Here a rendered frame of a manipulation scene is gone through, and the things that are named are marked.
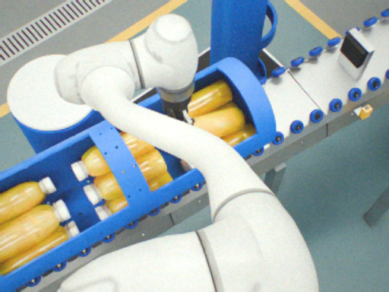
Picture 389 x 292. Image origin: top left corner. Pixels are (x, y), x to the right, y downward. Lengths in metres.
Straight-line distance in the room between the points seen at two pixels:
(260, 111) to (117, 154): 0.41
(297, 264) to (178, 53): 0.53
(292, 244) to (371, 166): 2.18
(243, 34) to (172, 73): 1.22
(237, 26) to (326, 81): 0.52
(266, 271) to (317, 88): 1.28
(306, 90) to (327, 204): 0.96
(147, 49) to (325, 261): 1.74
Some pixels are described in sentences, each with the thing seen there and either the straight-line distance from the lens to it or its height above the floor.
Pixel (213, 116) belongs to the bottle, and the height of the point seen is 1.19.
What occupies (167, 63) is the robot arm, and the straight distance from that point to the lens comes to 1.07.
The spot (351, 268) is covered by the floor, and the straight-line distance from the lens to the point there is 2.64.
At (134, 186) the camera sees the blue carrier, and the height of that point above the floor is 1.19.
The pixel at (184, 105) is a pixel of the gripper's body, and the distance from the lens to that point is 1.24.
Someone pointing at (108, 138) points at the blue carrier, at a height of 1.23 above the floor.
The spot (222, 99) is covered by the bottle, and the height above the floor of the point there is 1.13.
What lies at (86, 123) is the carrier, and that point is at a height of 1.00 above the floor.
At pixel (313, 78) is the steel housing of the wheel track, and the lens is 1.90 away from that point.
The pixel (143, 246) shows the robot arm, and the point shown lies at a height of 1.82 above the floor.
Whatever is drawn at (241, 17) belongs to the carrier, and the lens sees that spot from 2.21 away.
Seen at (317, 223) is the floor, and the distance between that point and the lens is 2.67.
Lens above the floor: 2.47
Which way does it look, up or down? 63 degrees down
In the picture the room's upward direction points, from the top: 2 degrees counter-clockwise
